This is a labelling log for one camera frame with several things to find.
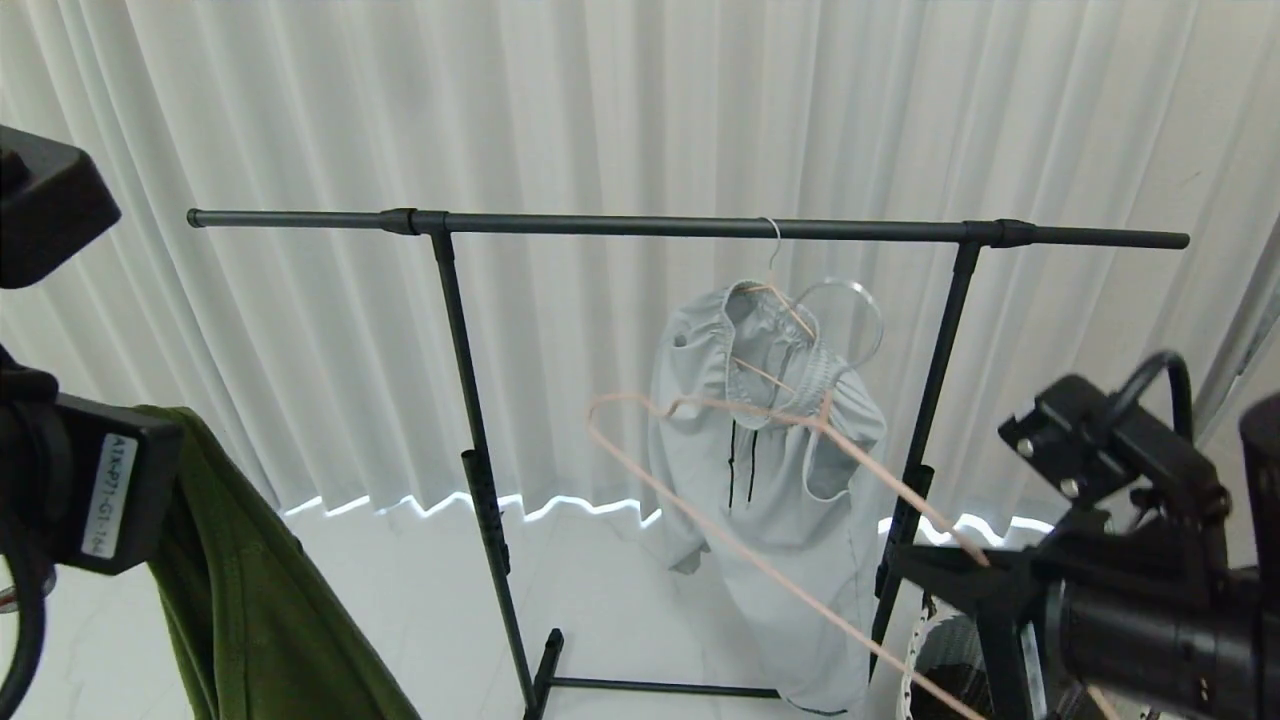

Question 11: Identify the pale grey garment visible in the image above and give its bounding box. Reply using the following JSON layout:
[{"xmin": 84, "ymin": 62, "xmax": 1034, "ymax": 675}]
[{"xmin": 645, "ymin": 280, "xmax": 891, "ymax": 717}]

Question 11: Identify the green garment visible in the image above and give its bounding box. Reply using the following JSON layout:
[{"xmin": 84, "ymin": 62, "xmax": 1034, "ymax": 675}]
[{"xmin": 135, "ymin": 405, "xmax": 423, "ymax": 720}]

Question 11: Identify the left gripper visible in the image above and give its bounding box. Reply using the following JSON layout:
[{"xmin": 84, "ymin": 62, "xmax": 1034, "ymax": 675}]
[{"xmin": 55, "ymin": 396, "xmax": 187, "ymax": 577}]

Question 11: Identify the white curtain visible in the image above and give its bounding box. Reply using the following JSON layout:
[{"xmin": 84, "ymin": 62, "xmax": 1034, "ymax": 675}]
[{"xmin": 0, "ymin": 0, "xmax": 1280, "ymax": 541}]

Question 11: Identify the white laundry basket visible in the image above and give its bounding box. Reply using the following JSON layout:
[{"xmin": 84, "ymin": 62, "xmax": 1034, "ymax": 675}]
[{"xmin": 895, "ymin": 598, "xmax": 996, "ymax": 720}]

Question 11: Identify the pink clothes hanger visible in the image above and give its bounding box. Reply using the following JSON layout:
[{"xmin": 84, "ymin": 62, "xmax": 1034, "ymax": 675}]
[
  {"xmin": 585, "ymin": 277, "xmax": 993, "ymax": 720},
  {"xmin": 728, "ymin": 217, "xmax": 823, "ymax": 397}
]

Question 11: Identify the black cable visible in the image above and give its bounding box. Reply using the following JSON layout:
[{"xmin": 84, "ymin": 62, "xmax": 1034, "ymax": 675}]
[
  {"xmin": 0, "ymin": 560, "xmax": 51, "ymax": 720},
  {"xmin": 1108, "ymin": 350, "xmax": 1197, "ymax": 446}
]

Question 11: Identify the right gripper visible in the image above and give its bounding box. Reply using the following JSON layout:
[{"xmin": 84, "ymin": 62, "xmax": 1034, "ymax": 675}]
[{"xmin": 885, "ymin": 546, "xmax": 1280, "ymax": 720}]

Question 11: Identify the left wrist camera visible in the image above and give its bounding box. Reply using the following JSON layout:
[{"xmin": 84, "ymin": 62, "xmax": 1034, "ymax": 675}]
[{"xmin": 0, "ymin": 125, "xmax": 123, "ymax": 291}]

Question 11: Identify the black clothes rack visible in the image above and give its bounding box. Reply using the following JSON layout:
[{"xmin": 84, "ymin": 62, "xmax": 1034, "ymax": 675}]
[{"xmin": 187, "ymin": 207, "xmax": 1191, "ymax": 720}]

